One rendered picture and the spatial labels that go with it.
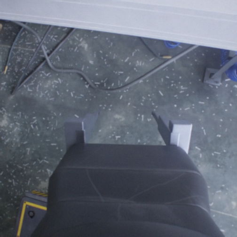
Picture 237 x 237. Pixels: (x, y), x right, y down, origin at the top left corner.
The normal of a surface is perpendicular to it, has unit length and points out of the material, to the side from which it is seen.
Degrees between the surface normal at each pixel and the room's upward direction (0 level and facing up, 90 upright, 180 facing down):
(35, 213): 0
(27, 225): 0
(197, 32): 90
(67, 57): 0
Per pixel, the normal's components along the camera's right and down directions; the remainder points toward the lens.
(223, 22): -0.22, 0.97
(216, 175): -0.14, -0.11
